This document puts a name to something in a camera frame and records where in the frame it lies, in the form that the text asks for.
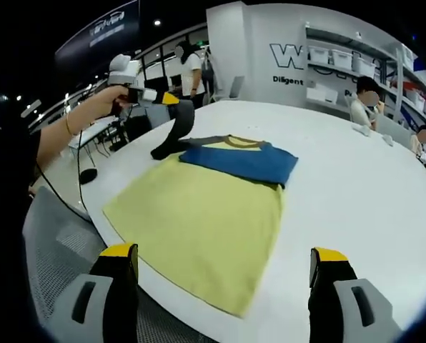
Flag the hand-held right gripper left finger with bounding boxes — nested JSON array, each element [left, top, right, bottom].
[[46, 242, 141, 343]]

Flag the dark hanging banner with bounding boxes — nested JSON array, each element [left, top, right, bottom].
[[54, 0, 142, 66]]

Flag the grey metal shelf unit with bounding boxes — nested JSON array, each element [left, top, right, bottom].
[[304, 19, 426, 129]]

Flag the row of white storage boxes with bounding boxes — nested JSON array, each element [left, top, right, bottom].
[[309, 44, 426, 128]]

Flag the black cable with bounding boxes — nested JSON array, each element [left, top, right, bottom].
[[29, 131, 96, 224]]

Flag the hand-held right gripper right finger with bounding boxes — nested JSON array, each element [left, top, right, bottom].
[[307, 246, 404, 343]]

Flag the person's left hand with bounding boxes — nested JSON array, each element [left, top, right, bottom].
[[71, 84, 132, 131]]

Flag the yellow garment with blue sleeve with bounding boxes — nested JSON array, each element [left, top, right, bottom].
[[101, 98, 300, 319]]

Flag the grey mesh office chair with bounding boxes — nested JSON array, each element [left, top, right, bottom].
[[21, 184, 216, 343]]

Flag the black oval object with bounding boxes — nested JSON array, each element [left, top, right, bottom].
[[79, 167, 99, 185]]

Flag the grey laptop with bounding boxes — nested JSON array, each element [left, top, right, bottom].
[[375, 115, 415, 144]]

